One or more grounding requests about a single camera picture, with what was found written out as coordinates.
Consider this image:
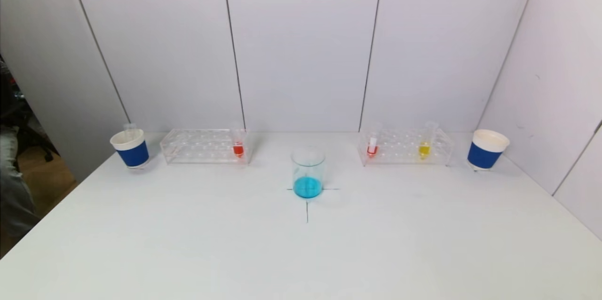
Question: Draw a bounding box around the white-labelled tube with red pigment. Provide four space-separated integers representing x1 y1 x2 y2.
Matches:
366 123 382 158

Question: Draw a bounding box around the clear acrylic test tube rack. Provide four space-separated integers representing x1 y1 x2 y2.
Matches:
159 128 252 166
358 128 456 167

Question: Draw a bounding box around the test tube with yellow pigment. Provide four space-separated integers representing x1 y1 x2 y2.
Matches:
418 121 439 160

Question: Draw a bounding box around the black chair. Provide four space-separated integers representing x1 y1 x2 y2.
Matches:
0 58 60 174

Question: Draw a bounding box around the seated person in grey trousers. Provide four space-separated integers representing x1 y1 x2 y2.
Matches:
0 126 40 240

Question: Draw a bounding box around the blue white paper cup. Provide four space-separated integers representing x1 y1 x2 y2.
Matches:
467 129 511 171
110 128 150 169

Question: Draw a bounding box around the plain tube with red pigment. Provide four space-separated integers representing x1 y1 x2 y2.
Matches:
229 122 246 158

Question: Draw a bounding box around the clear glass beaker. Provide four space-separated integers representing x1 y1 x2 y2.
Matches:
291 146 326 200

